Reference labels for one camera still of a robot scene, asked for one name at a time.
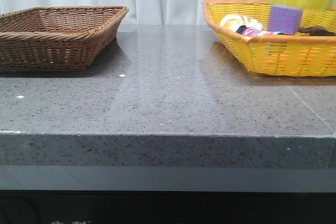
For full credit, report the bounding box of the beige bread roll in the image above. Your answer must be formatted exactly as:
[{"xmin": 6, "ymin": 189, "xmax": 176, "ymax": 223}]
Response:
[{"xmin": 220, "ymin": 14, "xmax": 263, "ymax": 31}]

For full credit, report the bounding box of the pink black small package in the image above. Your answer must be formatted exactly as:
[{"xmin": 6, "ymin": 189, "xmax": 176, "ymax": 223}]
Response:
[{"xmin": 236, "ymin": 25, "xmax": 283, "ymax": 37}]

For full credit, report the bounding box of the yellow woven basket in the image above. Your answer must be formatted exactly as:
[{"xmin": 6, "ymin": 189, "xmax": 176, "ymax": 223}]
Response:
[{"xmin": 203, "ymin": 0, "xmax": 335, "ymax": 77}]

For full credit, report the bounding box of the brown wicker basket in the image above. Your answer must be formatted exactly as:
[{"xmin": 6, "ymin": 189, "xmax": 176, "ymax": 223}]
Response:
[{"xmin": 1, "ymin": 6, "xmax": 129, "ymax": 71}]

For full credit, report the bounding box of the purple foam block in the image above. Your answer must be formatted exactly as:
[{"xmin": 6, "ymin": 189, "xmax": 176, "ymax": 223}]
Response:
[{"xmin": 268, "ymin": 5, "xmax": 303, "ymax": 35}]

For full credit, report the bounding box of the brown object in basket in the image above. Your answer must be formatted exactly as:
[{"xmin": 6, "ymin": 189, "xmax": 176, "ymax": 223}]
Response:
[{"xmin": 298, "ymin": 26, "xmax": 335, "ymax": 36}]

